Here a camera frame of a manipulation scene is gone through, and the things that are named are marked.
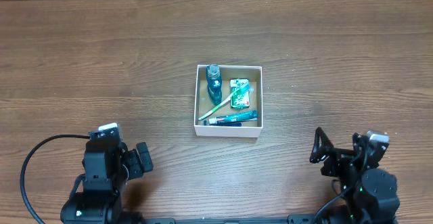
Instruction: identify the Colgate toothpaste tube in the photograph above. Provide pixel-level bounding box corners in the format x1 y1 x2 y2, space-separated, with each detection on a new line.
208 110 257 125

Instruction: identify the green white toothbrush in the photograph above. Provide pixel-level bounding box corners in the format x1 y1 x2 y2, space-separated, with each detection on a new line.
198 83 250 120

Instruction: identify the green soap packet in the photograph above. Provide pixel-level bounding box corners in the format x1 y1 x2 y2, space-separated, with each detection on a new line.
230 79 250 110

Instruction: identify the teal mouthwash bottle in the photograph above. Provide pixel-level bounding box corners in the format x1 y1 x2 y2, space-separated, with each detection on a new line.
206 64 222 106

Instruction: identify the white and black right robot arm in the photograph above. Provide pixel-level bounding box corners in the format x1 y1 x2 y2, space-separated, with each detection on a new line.
309 127 400 223

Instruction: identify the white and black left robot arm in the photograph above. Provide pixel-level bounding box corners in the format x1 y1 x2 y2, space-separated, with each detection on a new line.
60 137 154 224

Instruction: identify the white cardboard box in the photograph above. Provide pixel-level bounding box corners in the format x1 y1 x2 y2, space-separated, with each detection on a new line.
193 64 263 138

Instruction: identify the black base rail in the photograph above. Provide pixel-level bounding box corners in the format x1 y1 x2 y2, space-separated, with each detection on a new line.
121 212 325 224

